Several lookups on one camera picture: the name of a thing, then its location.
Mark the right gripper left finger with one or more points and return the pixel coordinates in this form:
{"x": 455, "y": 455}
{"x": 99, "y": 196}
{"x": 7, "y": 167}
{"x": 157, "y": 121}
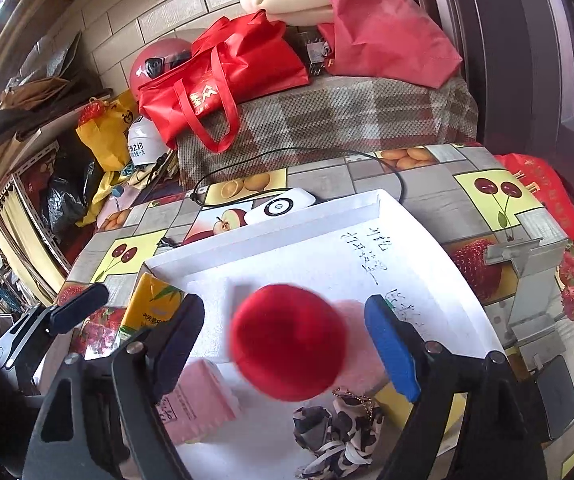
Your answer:
{"x": 98, "y": 414}

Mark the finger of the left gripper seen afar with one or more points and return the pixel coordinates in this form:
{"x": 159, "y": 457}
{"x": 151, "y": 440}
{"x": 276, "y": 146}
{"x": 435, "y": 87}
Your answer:
{"x": 28, "y": 340}

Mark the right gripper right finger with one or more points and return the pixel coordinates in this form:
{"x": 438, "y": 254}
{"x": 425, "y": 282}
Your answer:
{"x": 494, "y": 442}

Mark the yellow sponge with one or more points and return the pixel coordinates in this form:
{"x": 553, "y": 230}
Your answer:
{"x": 398, "y": 410}

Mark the pink sponge block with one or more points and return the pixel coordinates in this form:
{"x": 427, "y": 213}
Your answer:
{"x": 200, "y": 402}

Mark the black white patterned scrunchie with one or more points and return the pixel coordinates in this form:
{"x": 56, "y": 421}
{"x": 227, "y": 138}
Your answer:
{"x": 343, "y": 440}

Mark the red plush toy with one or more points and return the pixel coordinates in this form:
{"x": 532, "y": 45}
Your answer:
{"x": 288, "y": 342}

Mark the pink fluffy plush ball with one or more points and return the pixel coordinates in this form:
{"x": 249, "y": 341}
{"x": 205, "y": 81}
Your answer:
{"x": 362, "y": 371}

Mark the black cube charger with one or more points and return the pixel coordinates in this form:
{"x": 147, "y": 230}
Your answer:
{"x": 549, "y": 397}

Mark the yellow juice carton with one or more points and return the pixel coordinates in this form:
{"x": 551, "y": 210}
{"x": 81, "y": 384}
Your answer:
{"x": 152, "y": 302}

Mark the grey metal phone stand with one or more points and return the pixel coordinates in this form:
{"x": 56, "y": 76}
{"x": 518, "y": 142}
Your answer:
{"x": 523, "y": 317}

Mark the metal storage shelf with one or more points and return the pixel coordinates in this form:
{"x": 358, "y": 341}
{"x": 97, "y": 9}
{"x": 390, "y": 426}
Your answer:
{"x": 47, "y": 180}

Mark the yellow plastic bag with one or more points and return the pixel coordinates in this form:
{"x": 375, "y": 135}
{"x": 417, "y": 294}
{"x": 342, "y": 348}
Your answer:
{"x": 103, "y": 126}

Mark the white cardboard tray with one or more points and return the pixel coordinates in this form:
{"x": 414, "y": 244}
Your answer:
{"x": 346, "y": 249}

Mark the red package by door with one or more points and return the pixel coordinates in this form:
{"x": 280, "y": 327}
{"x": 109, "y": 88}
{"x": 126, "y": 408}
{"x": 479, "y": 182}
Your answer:
{"x": 544, "y": 184}

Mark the white power bank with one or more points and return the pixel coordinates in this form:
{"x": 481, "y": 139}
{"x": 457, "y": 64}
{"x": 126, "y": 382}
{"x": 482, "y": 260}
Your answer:
{"x": 292, "y": 200}

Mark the pink helmet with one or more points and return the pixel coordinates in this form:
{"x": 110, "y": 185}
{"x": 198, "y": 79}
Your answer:
{"x": 156, "y": 59}

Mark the bright red tote bag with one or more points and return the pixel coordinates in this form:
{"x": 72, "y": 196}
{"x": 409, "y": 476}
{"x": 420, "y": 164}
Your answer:
{"x": 232, "y": 62}

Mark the plaid cloth covered bench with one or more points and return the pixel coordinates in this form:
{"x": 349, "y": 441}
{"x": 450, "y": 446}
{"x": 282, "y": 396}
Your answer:
{"x": 330, "y": 117}

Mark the brown door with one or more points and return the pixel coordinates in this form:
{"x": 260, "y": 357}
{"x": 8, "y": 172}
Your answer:
{"x": 519, "y": 65}

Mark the dark red cloth bag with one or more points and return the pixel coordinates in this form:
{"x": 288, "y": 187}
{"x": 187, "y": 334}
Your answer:
{"x": 393, "y": 39}

